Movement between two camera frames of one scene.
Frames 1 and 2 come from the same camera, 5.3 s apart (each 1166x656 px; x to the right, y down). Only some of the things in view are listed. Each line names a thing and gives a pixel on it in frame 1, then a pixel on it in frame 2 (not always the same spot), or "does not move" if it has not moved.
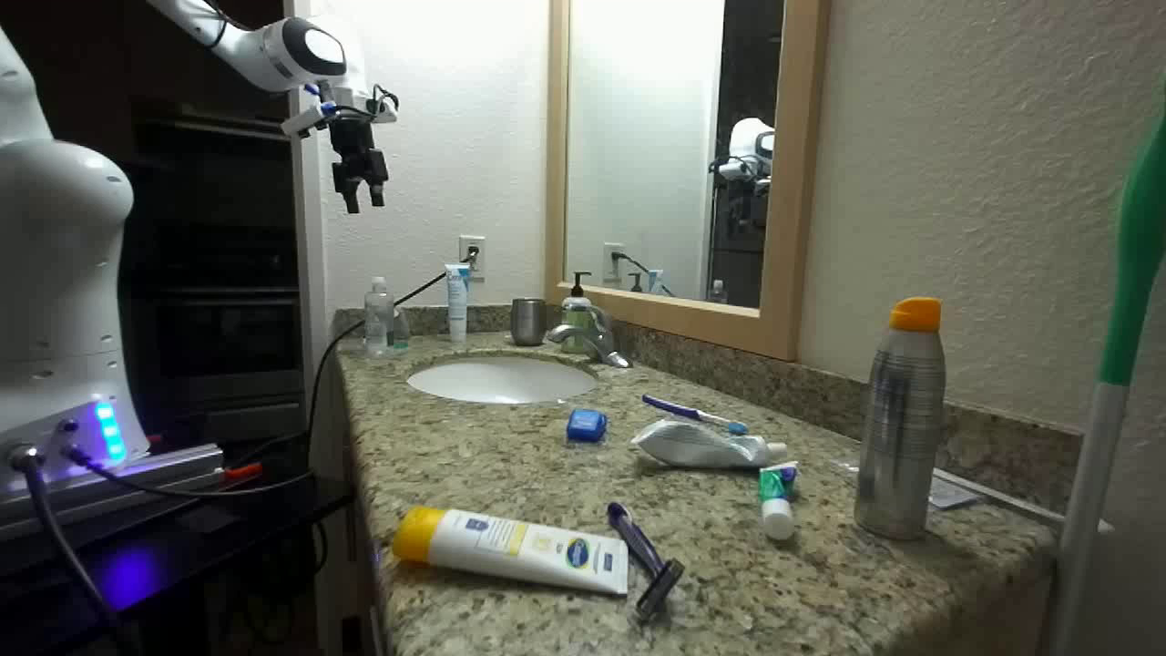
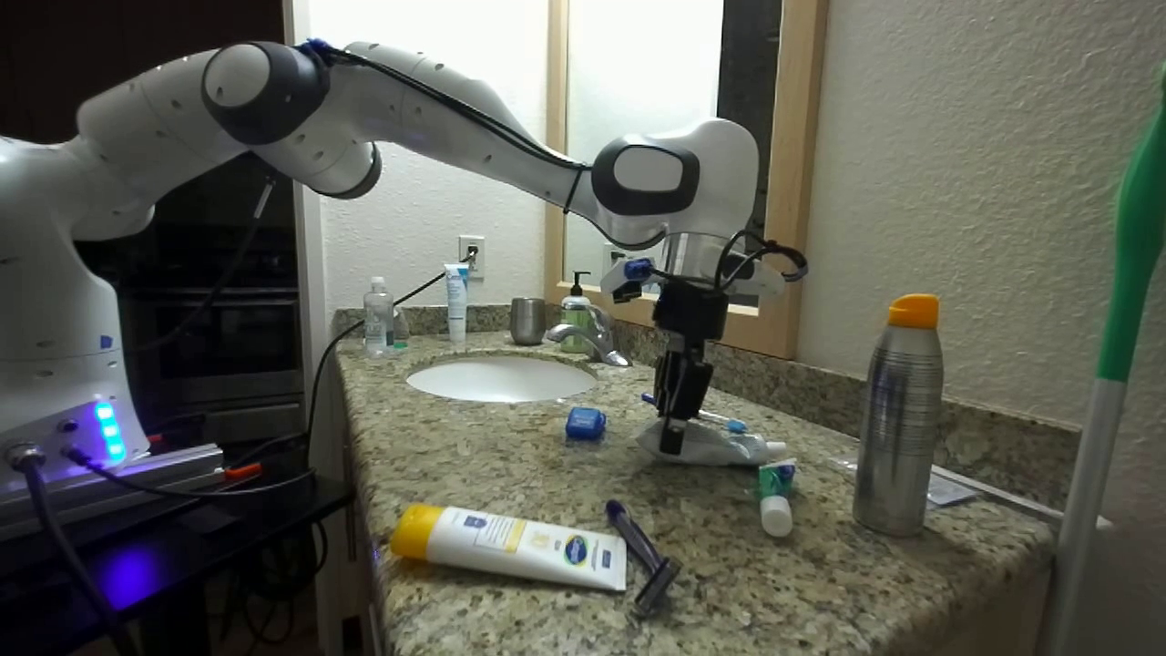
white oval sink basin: [504, 379] does not move
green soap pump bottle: [579, 315] does not move
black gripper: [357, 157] to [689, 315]
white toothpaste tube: [698, 446] does not move
